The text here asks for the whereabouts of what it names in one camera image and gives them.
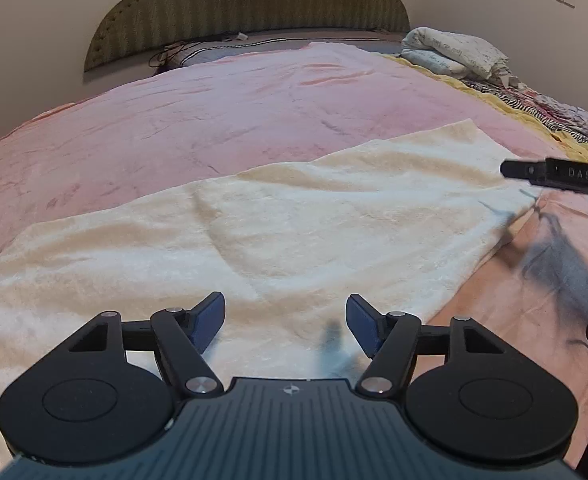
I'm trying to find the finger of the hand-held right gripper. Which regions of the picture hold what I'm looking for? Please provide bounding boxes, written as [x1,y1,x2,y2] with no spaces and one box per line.
[501,158,549,181]

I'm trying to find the cream fleece towel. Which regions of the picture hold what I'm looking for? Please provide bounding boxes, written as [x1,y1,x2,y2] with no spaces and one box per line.
[0,118,540,461]

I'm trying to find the pink blanket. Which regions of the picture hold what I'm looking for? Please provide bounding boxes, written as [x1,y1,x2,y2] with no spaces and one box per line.
[0,41,588,480]

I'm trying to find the olive striped headboard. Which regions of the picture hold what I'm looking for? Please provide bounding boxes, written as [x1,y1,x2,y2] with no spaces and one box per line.
[83,0,413,72]

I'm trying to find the folded white printed quilt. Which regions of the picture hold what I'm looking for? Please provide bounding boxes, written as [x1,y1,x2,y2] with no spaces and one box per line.
[400,27,525,87]

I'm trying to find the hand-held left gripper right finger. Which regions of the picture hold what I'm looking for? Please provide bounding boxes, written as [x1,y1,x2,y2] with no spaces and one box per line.
[345,294,512,402]

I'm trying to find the grey striped pillow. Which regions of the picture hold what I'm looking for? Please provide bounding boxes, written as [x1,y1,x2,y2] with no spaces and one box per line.
[164,29,405,69]

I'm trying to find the zebra striped cloth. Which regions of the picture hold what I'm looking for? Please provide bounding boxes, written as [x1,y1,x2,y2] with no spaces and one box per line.
[461,77,588,167]

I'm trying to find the thin black charger cable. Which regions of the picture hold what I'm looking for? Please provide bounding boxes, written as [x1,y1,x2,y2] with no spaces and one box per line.
[148,41,197,69]

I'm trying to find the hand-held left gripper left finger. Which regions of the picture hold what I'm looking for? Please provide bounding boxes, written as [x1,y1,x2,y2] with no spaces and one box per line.
[66,291,225,402]

